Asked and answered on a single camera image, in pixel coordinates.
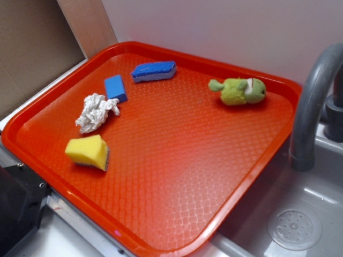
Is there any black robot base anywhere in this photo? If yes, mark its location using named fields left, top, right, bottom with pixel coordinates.
left=1, top=164, right=50, bottom=256

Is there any green plush animal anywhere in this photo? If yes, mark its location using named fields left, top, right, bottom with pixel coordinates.
left=208, top=78, right=267, bottom=106

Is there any orange plastic tray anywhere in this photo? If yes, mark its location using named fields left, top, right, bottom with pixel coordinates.
left=2, top=42, right=302, bottom=256

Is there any blue scrub sponge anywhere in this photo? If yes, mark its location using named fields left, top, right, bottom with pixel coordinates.
left=131, top=61, right=177, bottom=83

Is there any blue rectangular block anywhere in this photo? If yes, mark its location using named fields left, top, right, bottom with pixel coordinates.
left=105, top=75, right=128, bottom=102

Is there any crumpled white cloth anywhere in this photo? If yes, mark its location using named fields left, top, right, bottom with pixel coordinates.
left=75, top=93, right=120, bottom=134

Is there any yellow sponge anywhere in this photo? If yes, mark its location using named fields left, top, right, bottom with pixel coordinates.
left=65, top=135, right=109, bottom=171

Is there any grey toy sink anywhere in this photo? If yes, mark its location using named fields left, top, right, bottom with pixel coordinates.
left=213, top=122, right=343, bottom=257

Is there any grey toy faucet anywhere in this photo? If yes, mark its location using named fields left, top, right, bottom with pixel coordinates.
left=289, top=43, right=342, bottom=171

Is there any brown cardboard panel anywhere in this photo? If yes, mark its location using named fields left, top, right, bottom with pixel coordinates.
left=1, top=1, right=85, bottom=118

